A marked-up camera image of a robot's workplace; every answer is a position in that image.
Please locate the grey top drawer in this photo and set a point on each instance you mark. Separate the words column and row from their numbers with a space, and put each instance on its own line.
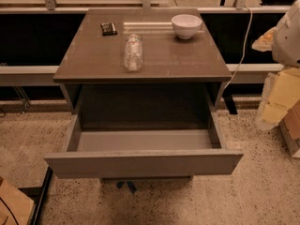
column 143, row 154

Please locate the clear plastic water bottle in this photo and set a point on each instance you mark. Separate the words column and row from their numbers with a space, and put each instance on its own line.
column 133, row 54

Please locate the small black snack packet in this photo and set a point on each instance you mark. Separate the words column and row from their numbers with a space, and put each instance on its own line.
column 108, row 29

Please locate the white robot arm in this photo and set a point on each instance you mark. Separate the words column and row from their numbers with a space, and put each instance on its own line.
column 284, row 39

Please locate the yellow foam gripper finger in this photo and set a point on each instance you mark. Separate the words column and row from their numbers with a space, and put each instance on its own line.
column 280, row 93

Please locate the black metal floor stand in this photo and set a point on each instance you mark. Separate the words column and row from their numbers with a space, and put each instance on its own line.
column 38, row 195

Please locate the cardboard box bottom left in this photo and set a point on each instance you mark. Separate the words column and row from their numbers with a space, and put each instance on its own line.
column 15, row 206

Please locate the white ceramic bowl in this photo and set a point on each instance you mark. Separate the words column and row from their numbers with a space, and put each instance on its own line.
column 186, row 26

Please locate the grey drawer cabinet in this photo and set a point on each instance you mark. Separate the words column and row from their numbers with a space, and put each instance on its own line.
column 177, row 87

